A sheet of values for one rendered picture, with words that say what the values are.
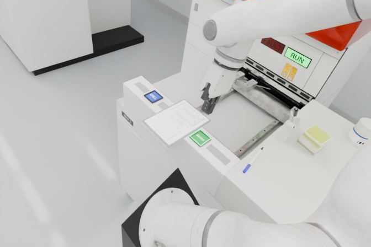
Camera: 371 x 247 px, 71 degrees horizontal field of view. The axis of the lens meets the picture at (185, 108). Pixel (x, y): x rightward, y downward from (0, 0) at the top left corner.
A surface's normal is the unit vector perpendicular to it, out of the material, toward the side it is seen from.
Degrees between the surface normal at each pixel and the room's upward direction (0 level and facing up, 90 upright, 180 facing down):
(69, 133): 0
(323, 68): 90
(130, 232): 45
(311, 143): 90
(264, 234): 41
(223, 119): 0
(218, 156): 0
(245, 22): 67
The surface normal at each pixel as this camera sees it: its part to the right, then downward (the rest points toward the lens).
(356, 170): -0.90, -0.39
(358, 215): -0.82, 0.40
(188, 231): -0.73, -0.36
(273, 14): -0.04, 0.10
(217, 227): -0.58, -0.73
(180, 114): 0.15, -0.72
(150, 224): 0.65, -0.15
